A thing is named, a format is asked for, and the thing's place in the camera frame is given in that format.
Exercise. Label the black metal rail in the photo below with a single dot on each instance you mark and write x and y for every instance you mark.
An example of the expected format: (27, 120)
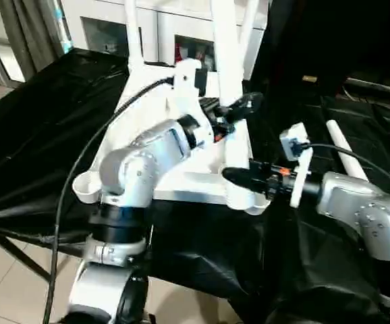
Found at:
(377, 86)

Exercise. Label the small yellow label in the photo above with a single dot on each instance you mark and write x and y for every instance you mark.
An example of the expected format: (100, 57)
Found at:
(309, 79)

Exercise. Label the white glass-door cabinet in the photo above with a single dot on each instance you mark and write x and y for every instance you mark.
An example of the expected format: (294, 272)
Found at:
(175, 27)

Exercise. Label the white plastic table leg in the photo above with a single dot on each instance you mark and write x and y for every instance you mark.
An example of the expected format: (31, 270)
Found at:
(347, 152)
(232, 67)
(133, 34)
(249, 20)

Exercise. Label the white table top frame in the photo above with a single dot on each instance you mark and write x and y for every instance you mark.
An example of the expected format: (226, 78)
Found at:
(181, 182)

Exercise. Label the black work mat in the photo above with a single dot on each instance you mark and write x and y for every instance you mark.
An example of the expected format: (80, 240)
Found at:
(19, 135)

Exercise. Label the grey curtain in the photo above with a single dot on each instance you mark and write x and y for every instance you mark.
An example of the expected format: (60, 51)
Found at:
(33, 34)

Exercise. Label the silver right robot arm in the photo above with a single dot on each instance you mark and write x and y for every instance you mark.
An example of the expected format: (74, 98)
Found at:
(364, 216)

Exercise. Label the black metal stand frame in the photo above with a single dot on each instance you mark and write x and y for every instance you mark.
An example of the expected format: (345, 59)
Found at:
(13, 250)

